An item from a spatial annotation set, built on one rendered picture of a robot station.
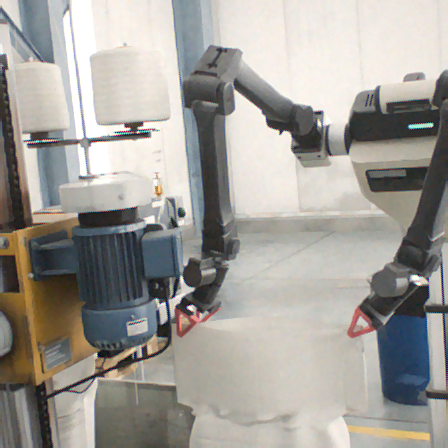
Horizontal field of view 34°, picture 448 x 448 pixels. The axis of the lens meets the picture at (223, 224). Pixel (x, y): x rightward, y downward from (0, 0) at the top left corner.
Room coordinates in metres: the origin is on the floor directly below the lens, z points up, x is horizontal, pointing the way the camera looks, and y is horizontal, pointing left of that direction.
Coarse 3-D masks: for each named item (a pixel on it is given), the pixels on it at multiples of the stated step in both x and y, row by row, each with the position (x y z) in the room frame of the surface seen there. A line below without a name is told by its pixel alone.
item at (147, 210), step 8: (152, 200) 1.86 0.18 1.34; (160, 200) 1.90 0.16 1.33; (168, 200) 1.93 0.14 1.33; (48, 208) 1.89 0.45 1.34; (56, 208) 1.87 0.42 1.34; (144, 208) 1.82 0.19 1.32; (152, 208) 1.86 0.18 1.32; (160, 208) 1.89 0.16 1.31; (168, 208) 1.93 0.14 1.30; (144, 216) 1.82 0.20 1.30; (168, 216) 1.93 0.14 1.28; (168, 224) 1.92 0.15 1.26
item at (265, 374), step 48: (192, 336) 1.72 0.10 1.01; (240, 336) 1.62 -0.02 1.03; (288, 336) 1.61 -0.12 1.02; (336, 336) 1.62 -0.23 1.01; (192, 384) 1.73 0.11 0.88; (240, 384) 1.63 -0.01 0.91; (288, 384) 1.61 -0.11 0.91; (336, 384) 1.62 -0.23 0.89; (192, 432) 1.71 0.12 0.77; (240, 432) 1.64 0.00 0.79; (288, 432) 1.59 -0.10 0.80; (336, 432) 1.61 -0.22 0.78
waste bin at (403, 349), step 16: (416, 288) 3.55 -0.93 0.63; (416, 304) 3.57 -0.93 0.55; (400, 320) 3.61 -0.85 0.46; (416, 320) 3.58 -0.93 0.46; (384, 336) 3.70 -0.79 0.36; (400, 336) 3.62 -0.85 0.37; (416, 336) 3.59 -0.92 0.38; (384, 352) 3.72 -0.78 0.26; (400, 352) 3.63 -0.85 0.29; (416, 352) 3.59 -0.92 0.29; (384, 368) 3.73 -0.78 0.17; (400, 368) 3.64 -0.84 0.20; (416, 368) 3.60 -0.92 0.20; (384, 384) 3.75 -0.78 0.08; (400, 384) 3.64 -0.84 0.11; (416, 384) 3.60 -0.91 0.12; (400, 400) 3.65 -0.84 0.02; (416, 400) 3.61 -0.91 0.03
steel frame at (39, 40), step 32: (32, 0) 7.61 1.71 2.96; (64, 0) 7.90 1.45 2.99; (192, 0) 10.43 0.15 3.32; (32, 32) 7.63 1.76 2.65; (64, 32) 7.59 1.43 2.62; (192, 32) 10.45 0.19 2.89; (64, 64) 7.53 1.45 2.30; (192, 64) 10.47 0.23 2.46; (192, 128) 10.52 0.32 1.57; (64, 160) 7.54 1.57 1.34; (192, 160) 10.46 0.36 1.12; (192, 192) 10.40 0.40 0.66
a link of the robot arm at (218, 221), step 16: (224, 96) 1.53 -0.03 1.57; (208, 112) 1.56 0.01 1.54; (224, 112) 1.54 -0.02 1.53; (208, 128) 1.58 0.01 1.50; (224, 128) 1.61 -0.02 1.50; (208, 144) 1.59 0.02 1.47; (224, 144) 1.62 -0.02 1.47; (208, 160) 1.61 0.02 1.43; (224, 160) 1.63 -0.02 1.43; (208, 176) 1.63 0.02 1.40; (224, 176) 1.64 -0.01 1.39; (208, 192) 1.65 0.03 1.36; (224, 192) 1.66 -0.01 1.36; (208, 208) 1.67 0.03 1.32; (224, 208) 1.67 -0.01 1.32; (208, 224) 1.69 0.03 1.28; (224, 224) 1.67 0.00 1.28; (208, 240) 1.71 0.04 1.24; (224, 240) 1.67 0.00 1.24
